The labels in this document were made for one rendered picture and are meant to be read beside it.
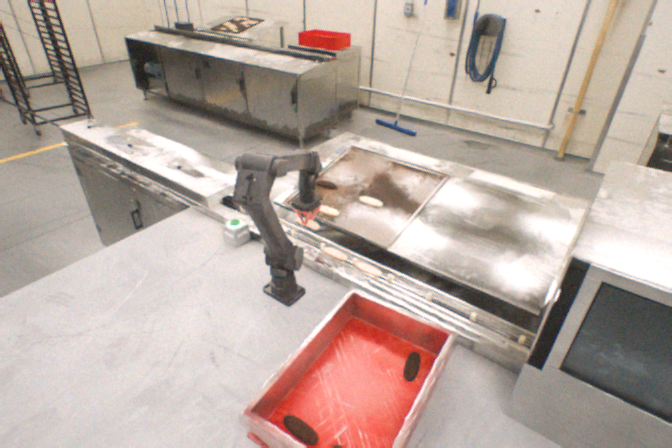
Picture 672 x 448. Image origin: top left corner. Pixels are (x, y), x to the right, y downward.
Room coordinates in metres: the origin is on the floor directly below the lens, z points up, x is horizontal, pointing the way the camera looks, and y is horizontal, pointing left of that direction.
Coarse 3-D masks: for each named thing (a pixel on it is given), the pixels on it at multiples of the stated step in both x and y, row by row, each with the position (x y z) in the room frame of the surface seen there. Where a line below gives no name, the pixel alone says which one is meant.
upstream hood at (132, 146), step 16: (64, 128) 2.13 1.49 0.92; (80, 128) 2.14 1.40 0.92; (96, 128) 2.14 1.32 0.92; (112, 128) 2.15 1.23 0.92; (80, 144) 2.04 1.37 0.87; (96, 144) 1.93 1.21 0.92; (112, 144) 1.93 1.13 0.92; (128, 144) 1.91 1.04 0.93; (144, 144) 1.94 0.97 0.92; (112, 160) 1.85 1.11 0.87; (128, 160) 1.75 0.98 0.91; (144, 160) 1.75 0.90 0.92; (160, 160) 1.75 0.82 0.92; (176, 160) 1.76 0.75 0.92; (160, 176) 1.61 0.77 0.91; (176, 176) 1.59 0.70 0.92; (192, 176) 1.60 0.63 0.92; (208, 176) 1.60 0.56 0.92; (224, 176) 1.60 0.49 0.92; (192, 192) 1.48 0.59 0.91; (208, 192) 1.46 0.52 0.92; (224, 192) 1.50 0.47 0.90
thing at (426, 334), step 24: (336, 312) 0.80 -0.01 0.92; (360, 312) 0.87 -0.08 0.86; (384, 312) 0.83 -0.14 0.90; (408, 312) 0.81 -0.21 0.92; (312, 336) 0.71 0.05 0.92; (408, 336) 0.79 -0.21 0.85; (432, 336) 0.75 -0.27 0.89; (456, 336) 0.73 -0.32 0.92; (288, 360) 0.64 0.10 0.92; (312, 360) 0.70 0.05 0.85; (264, 384) 0.57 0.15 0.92; (288, 384) 0.61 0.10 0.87; (432, 384) 0.58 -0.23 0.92; (264, 408) 0.54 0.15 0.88; (264, 432) 0.47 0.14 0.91; (408, 432) 0.47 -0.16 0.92
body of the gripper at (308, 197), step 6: (300, 192) 1.22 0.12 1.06; (306, 192) 1.21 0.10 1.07; (312, 192) 1.21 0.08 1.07; (300, 198) 1.22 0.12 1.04; (306, 198) 1.21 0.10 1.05; (312, 198) 1.21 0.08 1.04; (318, 198) 1.24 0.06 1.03; (294, 204) 1.20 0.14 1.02; (300, 204) 1.20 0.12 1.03; (306, 204) 1.20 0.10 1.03; (312, 204) 1.21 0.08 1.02
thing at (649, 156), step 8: (664, 104) 2.69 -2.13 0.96; (664, 112) 2.45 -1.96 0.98; (656, 120) 2.79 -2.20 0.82; (664, 120) 2.25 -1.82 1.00; (656, 128) 2.52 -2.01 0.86; (664, 128) 2.08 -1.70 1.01; (656, 136) 2.18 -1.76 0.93; (664, 136) 2.15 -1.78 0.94; (648, 144) 2.61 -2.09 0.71; (656, 144) 2.03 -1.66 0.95; (648, 152) 2.29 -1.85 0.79; (656, 152) 2.00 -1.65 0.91; (664, 152) 1.98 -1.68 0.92; (640, 160) 2.58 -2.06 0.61; (648, 160) 2.01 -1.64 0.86; (656, 160) 1.99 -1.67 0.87; (664, 160) 1.97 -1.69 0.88; (656, 168) 1.98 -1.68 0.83; (664, 168) 1.96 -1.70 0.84
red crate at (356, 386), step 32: (352, 320) 0.87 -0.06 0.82; (352, 352) 0.75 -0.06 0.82; (384, 352) 0.75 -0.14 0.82; (320, 384) 0.65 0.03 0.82; (352, 384) 0.65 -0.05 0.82; (384, 384) 0.65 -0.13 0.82; (416, 384) 0.65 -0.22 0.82; (320, 416) 0.56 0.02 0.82; (352, 416) 0.56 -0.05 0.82; (384, 416) 0.56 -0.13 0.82
